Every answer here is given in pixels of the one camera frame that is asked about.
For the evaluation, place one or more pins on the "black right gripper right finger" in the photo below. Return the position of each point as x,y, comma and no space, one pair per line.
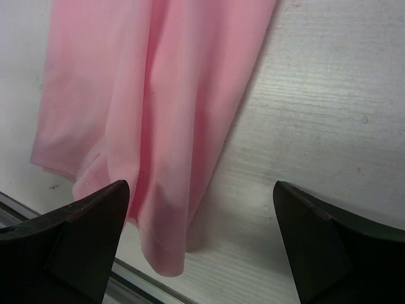
337,256

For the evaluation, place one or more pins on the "pink t-shirt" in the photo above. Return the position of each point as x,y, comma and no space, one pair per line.
146,91

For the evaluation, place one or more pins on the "aluminium rail frame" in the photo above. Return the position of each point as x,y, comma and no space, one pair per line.
126,284

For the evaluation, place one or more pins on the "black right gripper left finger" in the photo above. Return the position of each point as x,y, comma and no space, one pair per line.
66,255

